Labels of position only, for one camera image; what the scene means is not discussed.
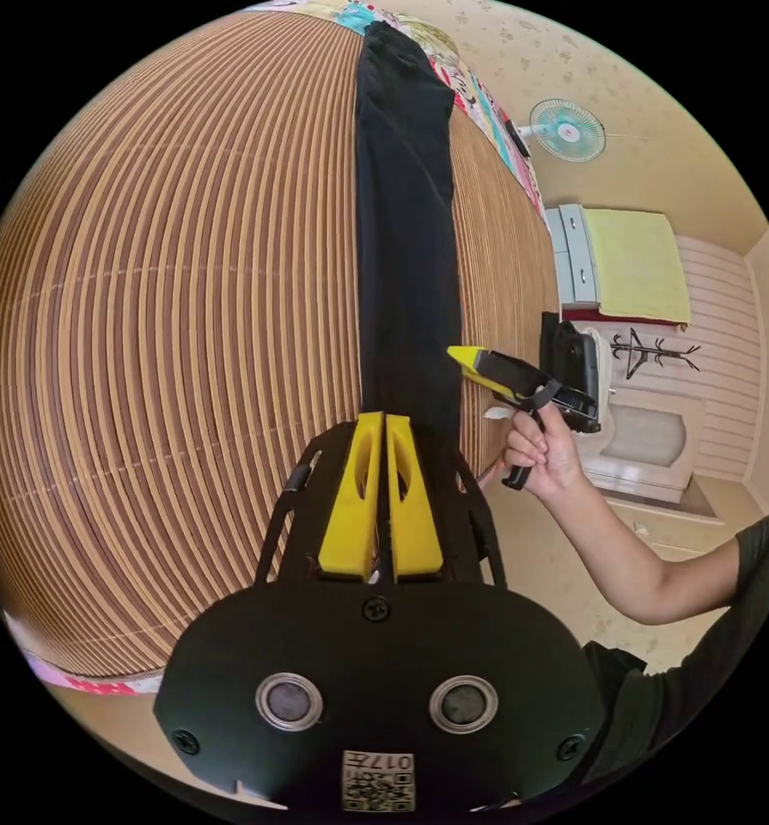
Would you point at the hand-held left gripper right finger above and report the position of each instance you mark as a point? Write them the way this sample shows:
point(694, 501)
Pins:
point(413, 522)

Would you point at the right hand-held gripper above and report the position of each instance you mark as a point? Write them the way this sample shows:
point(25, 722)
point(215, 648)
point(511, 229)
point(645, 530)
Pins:
point(577, 374)

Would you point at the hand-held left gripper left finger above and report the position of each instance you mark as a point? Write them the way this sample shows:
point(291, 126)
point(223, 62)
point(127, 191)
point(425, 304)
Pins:
point(352, 515)

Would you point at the black pants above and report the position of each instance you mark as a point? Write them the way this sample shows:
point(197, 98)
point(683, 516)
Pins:
point(406, 245)

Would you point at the person's right forearm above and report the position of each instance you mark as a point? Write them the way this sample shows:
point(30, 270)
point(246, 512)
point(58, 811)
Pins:
point(616, 554)

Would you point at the person's right hand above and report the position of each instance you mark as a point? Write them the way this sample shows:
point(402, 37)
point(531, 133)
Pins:
point(555, 461)

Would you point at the grey cupboard with yellow cloth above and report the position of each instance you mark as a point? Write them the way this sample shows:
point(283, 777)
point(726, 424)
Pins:
point(577, 258)

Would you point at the black coat rack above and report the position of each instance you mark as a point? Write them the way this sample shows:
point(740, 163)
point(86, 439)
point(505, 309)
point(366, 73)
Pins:
point(637, 353)

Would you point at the white and teal fan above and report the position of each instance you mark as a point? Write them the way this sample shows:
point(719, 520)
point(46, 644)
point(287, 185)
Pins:
point(566, 132)

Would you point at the bed with woven mat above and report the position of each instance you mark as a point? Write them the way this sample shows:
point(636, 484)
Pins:
point(165, 322)

